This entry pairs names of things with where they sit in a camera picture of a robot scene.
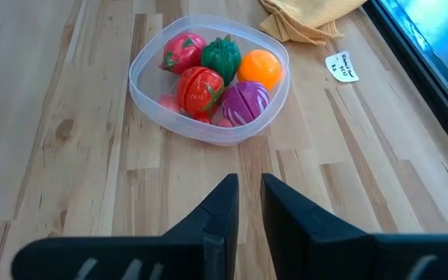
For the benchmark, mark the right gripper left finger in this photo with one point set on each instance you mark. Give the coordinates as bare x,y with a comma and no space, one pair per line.
220,218

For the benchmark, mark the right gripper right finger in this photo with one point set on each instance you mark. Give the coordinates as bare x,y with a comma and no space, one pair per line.
305,241

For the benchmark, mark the purple toy cabbage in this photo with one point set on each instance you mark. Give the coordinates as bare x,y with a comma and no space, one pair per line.
245,103

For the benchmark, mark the small pink toy fruit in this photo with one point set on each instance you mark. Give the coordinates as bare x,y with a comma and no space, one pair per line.
169,103

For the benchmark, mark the red toy tomato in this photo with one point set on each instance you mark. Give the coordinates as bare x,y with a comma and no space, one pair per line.
198,93

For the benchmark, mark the orange toy fruit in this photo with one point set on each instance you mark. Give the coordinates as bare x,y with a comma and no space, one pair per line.
261,69

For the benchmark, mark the green toy bell pepper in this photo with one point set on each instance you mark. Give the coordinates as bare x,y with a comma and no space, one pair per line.
222,58

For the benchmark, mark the red apple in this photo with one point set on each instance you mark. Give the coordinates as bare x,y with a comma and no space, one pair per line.
181,52

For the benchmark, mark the clear plastic tupperware container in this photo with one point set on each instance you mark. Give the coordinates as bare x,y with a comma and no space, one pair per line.
150,81

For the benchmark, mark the white handwritten paper label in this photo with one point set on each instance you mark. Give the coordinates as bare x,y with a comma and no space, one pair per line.
342,67

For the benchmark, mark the yellow folded cloth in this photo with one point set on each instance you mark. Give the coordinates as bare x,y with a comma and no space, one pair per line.
309,19

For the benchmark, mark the black aluminium table frame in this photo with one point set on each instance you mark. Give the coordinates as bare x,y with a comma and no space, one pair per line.
422,74

